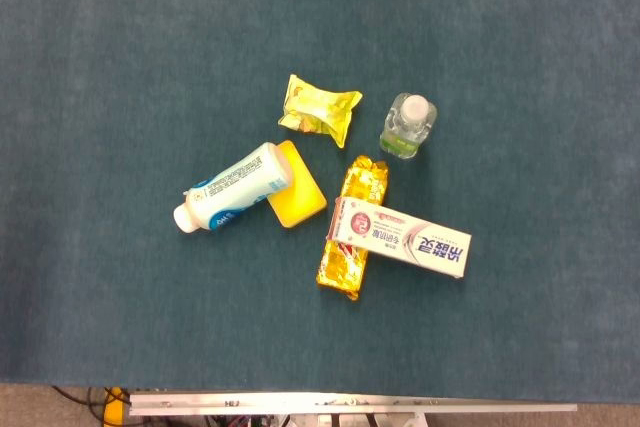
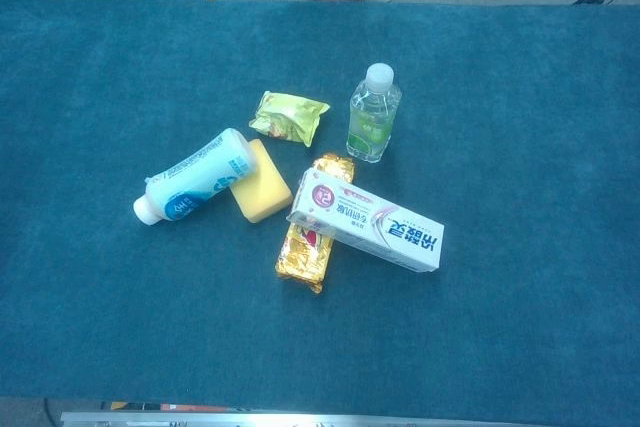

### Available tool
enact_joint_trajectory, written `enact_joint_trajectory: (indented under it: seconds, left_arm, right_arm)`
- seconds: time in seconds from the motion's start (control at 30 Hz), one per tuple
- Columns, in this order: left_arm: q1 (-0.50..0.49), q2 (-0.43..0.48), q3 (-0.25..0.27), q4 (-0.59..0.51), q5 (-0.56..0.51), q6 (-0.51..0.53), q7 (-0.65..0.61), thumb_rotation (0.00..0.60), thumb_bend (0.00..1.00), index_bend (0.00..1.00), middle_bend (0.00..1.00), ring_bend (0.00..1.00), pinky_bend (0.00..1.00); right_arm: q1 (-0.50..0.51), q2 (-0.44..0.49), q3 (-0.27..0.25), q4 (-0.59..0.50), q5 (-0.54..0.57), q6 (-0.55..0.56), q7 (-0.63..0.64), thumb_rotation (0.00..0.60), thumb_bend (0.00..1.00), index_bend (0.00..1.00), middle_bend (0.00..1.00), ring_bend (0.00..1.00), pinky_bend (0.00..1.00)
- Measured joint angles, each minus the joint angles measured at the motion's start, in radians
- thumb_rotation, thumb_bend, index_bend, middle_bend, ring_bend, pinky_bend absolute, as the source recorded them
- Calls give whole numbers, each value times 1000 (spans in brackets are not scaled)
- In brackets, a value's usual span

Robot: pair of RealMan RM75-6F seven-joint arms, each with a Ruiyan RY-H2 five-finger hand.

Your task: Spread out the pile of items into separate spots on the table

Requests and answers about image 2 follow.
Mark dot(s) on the yellow scouring sponge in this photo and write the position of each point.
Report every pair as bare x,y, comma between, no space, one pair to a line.
262,197

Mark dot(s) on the white toothpaste box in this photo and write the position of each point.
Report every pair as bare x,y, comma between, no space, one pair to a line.
380,227

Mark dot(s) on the gold foil biscuit pack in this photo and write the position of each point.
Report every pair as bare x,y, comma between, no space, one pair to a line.
305,259

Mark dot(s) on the clear water bottle green label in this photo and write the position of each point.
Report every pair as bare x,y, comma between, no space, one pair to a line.
372,117

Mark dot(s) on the white blue yogurt bottle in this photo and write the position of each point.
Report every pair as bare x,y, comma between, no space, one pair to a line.
200,177

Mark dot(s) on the yellow-green snack packet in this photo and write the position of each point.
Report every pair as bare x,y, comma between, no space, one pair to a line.
287,117

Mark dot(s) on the blue table cloth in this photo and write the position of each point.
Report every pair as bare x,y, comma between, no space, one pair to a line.
100,297

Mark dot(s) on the aluminium frame rail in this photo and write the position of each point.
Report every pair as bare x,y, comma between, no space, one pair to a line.
200,419

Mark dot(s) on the yellow strip under rail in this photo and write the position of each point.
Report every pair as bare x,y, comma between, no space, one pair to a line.
118,404

